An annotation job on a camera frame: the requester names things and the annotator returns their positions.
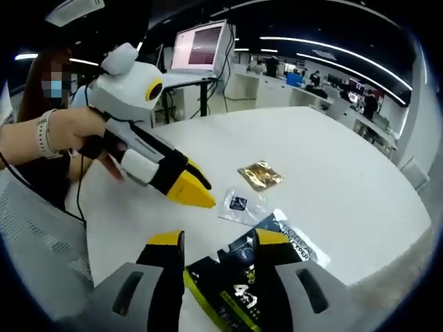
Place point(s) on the gold skincare sachet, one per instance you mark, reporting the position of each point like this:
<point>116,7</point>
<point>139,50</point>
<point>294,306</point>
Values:
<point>259,174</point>

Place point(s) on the ceiling light strip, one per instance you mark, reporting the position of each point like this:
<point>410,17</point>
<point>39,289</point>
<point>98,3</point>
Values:
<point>346,69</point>
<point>346,52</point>

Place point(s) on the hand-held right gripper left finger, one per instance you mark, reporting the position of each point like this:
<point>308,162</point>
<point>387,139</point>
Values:
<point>162,276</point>

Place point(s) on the black monitor stand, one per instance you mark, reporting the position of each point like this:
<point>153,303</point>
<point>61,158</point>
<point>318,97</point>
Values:
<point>204,100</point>

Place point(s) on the blue storage box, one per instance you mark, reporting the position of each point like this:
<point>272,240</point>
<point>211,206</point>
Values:
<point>295,79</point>

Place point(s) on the person's left hand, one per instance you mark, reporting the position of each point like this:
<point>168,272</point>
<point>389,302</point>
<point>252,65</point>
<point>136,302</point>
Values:
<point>79,128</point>

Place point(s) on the white wristwatch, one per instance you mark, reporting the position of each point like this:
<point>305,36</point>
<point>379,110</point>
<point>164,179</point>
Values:
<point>45,138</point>

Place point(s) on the grey mesh office chair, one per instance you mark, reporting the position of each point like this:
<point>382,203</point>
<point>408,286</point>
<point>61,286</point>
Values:
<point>52,249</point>

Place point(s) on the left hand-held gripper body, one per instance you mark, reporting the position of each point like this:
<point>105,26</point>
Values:
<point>124,90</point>

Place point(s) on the computer monitor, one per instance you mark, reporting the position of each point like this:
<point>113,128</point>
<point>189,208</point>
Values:
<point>200,45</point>

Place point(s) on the black green skincare sachet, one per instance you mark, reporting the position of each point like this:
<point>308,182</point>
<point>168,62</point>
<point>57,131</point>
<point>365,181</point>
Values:
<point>221,297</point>

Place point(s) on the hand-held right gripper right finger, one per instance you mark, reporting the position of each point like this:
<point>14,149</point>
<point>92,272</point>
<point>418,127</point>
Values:
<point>287,276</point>

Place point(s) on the clear skincare sachet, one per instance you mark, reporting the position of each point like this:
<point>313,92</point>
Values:
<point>239,207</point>

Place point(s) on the dark blue skincare sachet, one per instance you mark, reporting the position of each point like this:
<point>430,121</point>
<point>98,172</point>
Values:
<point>311,249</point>

